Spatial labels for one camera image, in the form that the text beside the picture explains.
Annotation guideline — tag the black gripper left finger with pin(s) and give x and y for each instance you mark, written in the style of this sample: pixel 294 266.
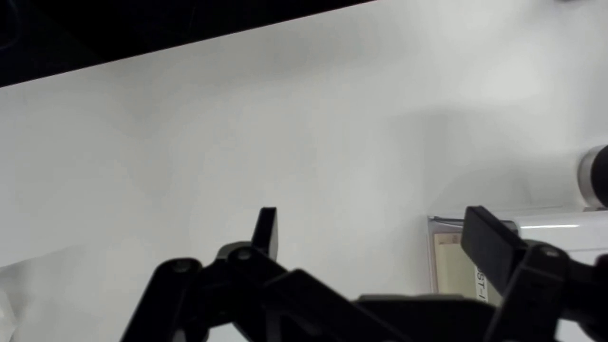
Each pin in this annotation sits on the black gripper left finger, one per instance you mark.
pixel 248 288

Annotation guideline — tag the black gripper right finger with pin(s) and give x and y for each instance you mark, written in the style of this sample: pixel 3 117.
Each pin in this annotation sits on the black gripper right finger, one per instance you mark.
pixel 545 287

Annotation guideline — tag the black silver cylinder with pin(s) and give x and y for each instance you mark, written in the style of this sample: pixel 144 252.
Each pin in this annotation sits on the black silver cylinder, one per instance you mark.
pixel 592 176

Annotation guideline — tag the clear plastic post-it holder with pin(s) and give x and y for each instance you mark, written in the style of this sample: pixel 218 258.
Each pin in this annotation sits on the clear plastic post-it holder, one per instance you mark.
pixel 579 233

